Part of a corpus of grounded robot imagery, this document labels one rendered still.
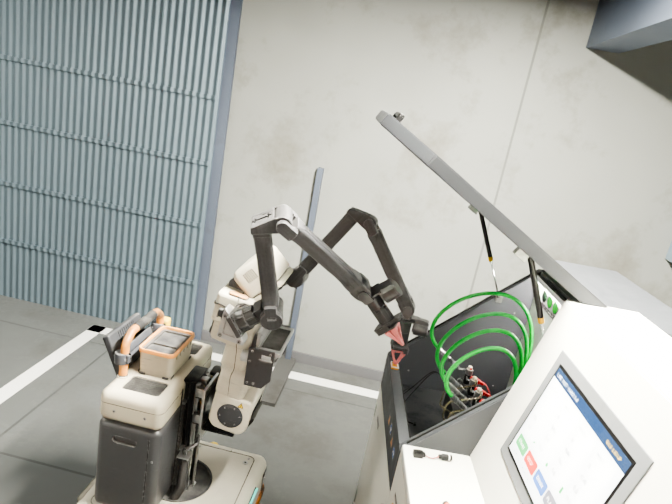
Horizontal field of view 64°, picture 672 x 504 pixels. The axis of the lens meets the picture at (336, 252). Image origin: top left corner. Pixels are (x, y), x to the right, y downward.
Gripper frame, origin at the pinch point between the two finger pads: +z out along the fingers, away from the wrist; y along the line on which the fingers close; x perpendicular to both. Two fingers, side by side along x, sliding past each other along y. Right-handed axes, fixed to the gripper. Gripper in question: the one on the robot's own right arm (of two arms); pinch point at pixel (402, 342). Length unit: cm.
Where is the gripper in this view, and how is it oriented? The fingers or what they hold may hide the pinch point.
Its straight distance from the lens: 192.1
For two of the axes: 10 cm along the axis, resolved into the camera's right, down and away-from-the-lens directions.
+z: 5.5, 8.3, 0.2
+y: 7.8, -5.1, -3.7
